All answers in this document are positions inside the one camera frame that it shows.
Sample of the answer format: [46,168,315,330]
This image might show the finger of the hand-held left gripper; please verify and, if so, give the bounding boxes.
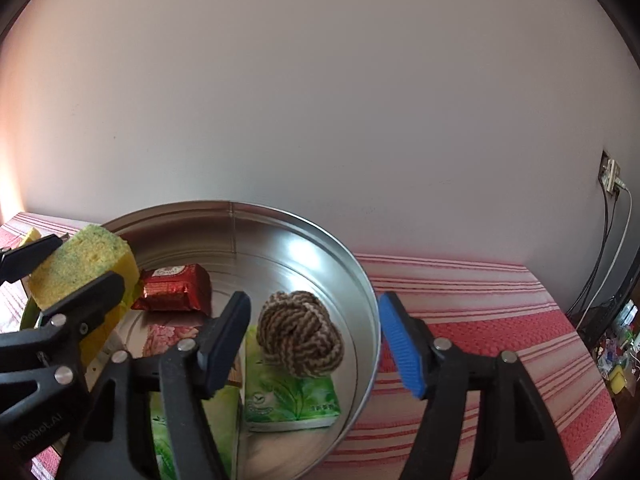
[0,271,126,428]
[0,234,63,283]

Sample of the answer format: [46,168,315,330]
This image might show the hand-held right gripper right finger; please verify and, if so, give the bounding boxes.
[377,292,573,480]

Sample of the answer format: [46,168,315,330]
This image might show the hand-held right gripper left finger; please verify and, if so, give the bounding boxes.
[57,291,252,480]

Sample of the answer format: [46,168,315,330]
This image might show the brown rope knot ball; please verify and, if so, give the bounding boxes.
[256,290,346,378]

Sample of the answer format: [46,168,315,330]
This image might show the red foil snack packet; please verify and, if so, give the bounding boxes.
[131,262,212,317]

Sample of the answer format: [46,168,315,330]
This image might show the green tissue pack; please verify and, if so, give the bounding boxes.
[149,385,241,480]
[242,325,342,433]

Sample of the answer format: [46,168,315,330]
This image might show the blue round cookie tin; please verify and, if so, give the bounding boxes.
[20,200,383,480]

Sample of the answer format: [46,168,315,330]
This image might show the red striped tablecloth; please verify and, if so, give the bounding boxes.
[0,211,623,480]

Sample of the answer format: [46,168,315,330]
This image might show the black monitor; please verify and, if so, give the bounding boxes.
[590,240,640,341]

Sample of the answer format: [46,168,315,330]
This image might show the black cable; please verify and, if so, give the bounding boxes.
[565,185,617,321]

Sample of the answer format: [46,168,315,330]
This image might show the wall socket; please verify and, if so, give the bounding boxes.
[598,150,623,193]

